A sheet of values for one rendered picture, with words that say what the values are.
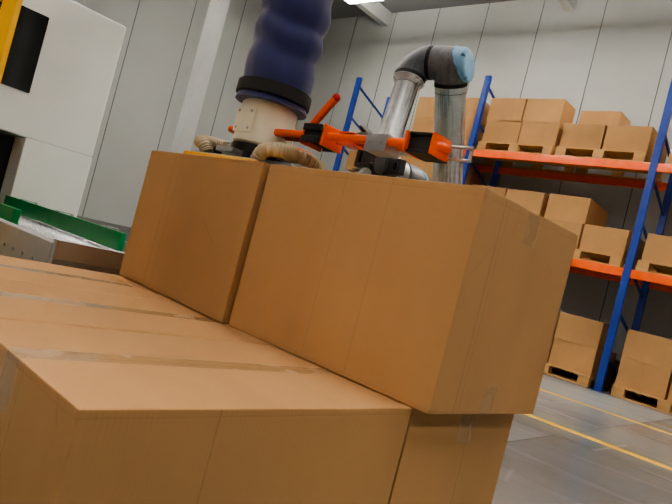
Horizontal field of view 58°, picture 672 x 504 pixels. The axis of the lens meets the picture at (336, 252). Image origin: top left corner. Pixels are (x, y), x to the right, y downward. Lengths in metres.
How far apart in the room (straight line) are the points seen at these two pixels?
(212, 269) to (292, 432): 0.74
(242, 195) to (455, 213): 0.62
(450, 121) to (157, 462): 1.69
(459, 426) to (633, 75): 9.89
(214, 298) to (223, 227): 0.18
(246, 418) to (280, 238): 0.64
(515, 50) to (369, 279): 10.85
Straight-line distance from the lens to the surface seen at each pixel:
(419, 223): 1.12
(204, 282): 1.57
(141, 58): 12.27
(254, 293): 1.41
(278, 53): 1.82
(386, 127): 2.10
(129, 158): 12.13
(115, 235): 2.94
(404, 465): 1.13
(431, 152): 1.40
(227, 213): 1.54
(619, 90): 10.87
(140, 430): 0.73
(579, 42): 11.47
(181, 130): 5.45
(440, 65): 2.17
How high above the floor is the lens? 0.76
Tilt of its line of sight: 1 degrees up
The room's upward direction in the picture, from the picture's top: 15 degrees clockwise
